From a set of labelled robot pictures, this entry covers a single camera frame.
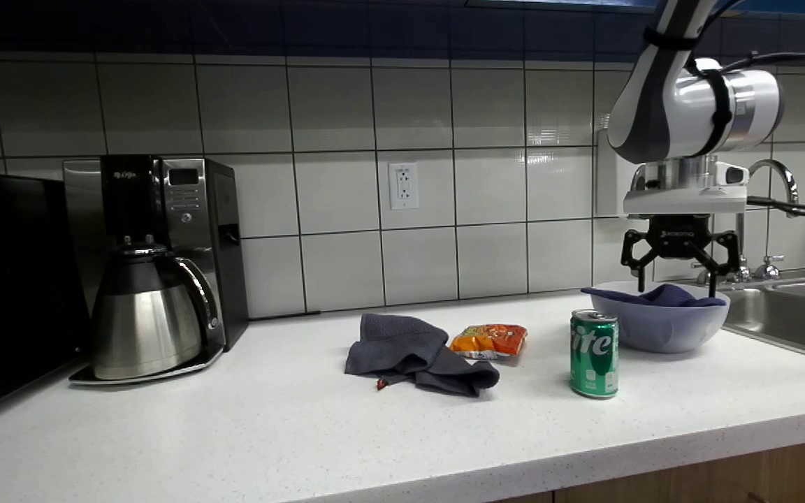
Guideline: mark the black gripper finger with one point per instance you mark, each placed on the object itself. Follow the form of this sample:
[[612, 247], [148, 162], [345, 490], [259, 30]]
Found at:
[[638, 266], [720, 279]]

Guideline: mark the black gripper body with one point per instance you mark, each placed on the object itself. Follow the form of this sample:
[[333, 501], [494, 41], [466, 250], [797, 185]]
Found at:
[[681, 238]]

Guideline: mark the blue cloth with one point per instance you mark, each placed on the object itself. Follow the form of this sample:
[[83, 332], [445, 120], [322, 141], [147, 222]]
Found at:
[[660, 294]]

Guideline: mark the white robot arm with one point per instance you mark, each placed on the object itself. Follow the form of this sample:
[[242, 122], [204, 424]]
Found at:
[[668, 122]]

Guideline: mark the clear plastic bowl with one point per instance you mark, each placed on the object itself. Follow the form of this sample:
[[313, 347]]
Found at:
[[664, 332]]

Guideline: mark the grey cloth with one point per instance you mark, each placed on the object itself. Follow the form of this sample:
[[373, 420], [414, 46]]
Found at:
[[404, 347]]

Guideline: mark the chrome faucet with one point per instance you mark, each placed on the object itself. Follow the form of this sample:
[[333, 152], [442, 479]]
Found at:
[[790, 205]]

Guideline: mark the stainless steel double sink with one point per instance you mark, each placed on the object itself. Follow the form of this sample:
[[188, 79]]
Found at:
[[769, 312]]

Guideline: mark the green soda can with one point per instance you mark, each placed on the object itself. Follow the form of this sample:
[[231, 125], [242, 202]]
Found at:
[[594, 357]]

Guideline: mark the orange snack packet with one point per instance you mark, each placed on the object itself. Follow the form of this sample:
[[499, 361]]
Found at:
[[489, 343]]

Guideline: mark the black coffee maker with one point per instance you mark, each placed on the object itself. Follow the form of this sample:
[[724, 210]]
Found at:
[[181, 202]]

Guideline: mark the steel coffee carafe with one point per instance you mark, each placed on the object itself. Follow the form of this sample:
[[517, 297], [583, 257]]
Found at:
[[155, 318]]

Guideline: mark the black microwave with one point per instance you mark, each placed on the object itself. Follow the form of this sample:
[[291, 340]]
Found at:
[[44, 314]]

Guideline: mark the blue upper cabinets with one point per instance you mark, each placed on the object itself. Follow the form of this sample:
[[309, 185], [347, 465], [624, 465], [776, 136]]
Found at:
[[385, 30]]

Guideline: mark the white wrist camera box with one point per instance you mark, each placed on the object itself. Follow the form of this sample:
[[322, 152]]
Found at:
[[686, 189]]

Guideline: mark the white wall outlet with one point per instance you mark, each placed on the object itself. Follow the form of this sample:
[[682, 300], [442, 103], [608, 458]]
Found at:
[[404, 185]]

